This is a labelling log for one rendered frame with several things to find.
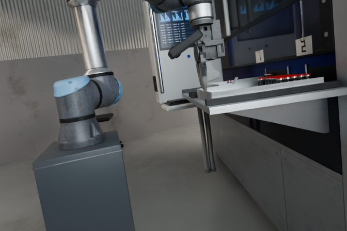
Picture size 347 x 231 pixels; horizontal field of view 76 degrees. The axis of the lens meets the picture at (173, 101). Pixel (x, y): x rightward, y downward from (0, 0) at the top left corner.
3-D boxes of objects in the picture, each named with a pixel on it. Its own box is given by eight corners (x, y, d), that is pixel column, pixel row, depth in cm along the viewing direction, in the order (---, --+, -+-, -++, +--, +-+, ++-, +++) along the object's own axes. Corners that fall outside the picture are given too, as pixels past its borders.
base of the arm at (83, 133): (53, 153, 68) (48, 122, 67) (63, 142, 83) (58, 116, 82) (104, 143, 73) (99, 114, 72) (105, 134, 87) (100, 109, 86)
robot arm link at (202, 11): (189, 4, 63) (186, 13, 71) (191, 20, 64) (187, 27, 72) (215, 1, 64) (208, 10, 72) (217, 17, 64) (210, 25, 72)
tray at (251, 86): (278, 86, 92) (277, 77, 92) (324, 88, 66) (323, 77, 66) (197, 97, 90) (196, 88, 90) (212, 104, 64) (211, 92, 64)
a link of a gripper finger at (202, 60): (207, 75, 65) (204, 45, 64) (202, 76, 65) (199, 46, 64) (204, 76, 69) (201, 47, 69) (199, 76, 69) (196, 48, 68)
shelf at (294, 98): (261, 85, 132) (261, 81, 131) (377, 90, 62) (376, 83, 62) (182, 96, 129) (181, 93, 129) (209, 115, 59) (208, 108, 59)
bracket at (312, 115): (322, 130, 74) (320, 92, 73) (329, 132, 71) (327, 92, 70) (224, 145, 73) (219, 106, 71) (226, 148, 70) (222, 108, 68)
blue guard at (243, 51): (202, 71, 258) (201, 56, 256) (336, 47, 65) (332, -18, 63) (202, 71, 258) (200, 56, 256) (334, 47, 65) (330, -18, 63)
